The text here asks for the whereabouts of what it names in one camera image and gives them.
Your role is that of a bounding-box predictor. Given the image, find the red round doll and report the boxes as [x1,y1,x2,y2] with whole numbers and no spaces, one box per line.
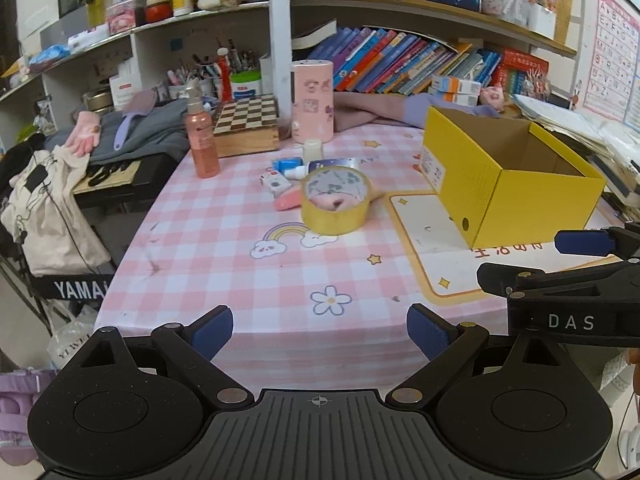
[145,0,173,23]

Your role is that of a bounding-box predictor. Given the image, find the tan board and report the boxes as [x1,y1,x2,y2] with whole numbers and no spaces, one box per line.
[72,160,143,195]

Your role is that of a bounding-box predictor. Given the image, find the alphabet wall poster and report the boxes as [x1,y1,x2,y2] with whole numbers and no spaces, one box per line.
[582,0,640,126]

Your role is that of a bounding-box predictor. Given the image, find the black lying book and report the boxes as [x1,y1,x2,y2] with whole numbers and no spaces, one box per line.
[291,19,338,51]

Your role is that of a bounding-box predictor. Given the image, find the grey garment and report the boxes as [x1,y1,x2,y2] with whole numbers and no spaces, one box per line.
[45,100,191,166]

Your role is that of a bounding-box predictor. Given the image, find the red white glue bottle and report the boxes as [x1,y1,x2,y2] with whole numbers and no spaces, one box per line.
[217,47,234,103]

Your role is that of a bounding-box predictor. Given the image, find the pink checked tablecloth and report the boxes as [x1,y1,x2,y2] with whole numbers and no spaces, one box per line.
[95,125,626,396]

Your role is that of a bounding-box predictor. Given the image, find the yellow tape roll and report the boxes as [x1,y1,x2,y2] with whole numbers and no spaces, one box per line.
[301,165,372,235]

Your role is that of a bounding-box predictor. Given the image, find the purple backpack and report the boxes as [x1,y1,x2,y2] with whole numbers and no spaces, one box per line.
[0,367,56,456]

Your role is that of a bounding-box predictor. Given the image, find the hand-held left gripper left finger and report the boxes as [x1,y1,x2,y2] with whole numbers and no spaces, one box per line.
[77,305,256,411]

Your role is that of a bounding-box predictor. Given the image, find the mauve folded garment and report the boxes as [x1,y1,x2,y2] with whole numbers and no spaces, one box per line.
[332,91,501,133]

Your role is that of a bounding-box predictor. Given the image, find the white storage boxes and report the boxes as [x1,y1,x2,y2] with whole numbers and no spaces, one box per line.
[482,0,558,41]

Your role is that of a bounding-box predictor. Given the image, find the yellow cardboard box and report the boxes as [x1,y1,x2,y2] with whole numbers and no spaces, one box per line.
[419,106,607,250]

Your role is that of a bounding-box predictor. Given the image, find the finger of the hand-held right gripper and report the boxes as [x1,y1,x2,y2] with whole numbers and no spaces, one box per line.
[554,224,640,262]
[476,261,640,311]

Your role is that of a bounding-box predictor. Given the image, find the cream tote bag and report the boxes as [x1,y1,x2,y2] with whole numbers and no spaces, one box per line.
[0,145,112,276]

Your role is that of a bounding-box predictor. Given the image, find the wooden chessboard box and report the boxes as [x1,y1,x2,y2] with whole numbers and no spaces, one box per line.
[212,96,281,158]

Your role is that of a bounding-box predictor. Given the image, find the pink glove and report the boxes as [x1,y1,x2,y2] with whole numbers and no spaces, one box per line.
[67,111,102,155]

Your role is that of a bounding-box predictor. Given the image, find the blue white tube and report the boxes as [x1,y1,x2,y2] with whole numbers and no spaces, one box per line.
[307,157,362,173]

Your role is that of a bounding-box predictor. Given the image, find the pink plush pig toy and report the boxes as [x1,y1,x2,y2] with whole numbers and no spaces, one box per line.
[480,85,507,113]

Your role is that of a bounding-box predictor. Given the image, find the pile of papers and books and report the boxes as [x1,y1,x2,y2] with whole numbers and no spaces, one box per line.
[510,92,640,221]

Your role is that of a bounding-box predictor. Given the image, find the purple hairbrush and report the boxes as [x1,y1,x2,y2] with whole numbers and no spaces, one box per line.
[114,89,157,151]

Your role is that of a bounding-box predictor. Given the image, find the white mesh basket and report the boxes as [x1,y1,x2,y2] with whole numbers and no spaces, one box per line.
[597,350,633,406]

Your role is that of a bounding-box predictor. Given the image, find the blue packet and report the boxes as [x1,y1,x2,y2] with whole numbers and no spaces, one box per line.
[29,44,71,66]

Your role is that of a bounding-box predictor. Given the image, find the pink spray bottle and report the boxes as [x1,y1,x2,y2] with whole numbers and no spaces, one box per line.
[184,85,221,179]

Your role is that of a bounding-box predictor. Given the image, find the pink printed cylinder canister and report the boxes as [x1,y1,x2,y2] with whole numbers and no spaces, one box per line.
[290,59,335,145]

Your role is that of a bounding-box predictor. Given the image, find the white orange medicine box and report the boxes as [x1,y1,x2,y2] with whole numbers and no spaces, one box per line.
[429,89,481,107]
[431,74,482,95]

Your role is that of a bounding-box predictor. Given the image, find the clear plastic bag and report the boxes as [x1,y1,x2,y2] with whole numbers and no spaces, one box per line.
[47,305,101,376]

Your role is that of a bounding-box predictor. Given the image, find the row of colourful books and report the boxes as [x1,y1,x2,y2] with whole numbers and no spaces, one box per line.
[307,27,503,96]

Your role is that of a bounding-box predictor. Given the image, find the black electric keyboard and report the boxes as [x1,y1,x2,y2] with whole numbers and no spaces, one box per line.
[30,152,181,303]

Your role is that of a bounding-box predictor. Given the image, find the pink eraser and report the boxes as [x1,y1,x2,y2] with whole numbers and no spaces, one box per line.
[274,189,304,212]

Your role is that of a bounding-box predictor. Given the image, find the white jar green lid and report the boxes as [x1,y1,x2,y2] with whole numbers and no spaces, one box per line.
[231,71,263,100]

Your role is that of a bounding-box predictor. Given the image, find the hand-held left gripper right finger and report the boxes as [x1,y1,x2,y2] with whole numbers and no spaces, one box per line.
[385,304,571,408]

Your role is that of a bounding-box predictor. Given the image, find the small white red box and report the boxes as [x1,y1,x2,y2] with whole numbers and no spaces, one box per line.
[259,171,292,193]

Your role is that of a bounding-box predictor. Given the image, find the pink storage box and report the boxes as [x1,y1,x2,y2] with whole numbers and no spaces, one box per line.
[106,0,138,28]

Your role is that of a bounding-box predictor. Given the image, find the white wooden bookshelf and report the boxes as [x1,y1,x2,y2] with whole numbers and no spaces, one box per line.
[0,0,581,126]

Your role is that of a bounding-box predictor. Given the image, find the red boxed book set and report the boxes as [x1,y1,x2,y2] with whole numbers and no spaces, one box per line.
[492,49,551,97]

